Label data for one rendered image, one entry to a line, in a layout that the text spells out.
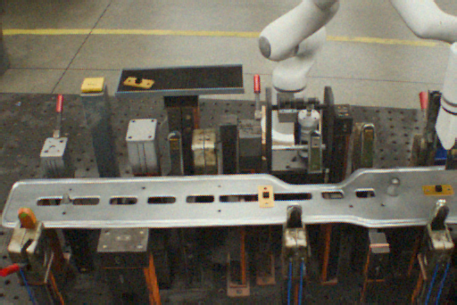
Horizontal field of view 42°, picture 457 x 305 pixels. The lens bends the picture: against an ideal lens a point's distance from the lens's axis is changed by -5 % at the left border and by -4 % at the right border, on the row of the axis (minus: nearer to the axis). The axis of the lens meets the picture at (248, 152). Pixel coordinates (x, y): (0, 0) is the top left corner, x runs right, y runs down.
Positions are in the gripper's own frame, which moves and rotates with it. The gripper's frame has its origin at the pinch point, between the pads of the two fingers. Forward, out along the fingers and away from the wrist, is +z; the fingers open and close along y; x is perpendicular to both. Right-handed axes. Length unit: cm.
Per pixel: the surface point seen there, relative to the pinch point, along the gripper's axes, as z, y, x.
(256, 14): 115, -316, -37
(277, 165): 15.7, -16.8, -42.5
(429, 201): 12.1, 4.2, -3.4
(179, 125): 10, -30, -71
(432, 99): -6.9, -15.4, -0.7
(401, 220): 12.2, 10.8, -12.7
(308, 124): 2.9, -18.7, -34.0
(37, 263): 11, 24, -102
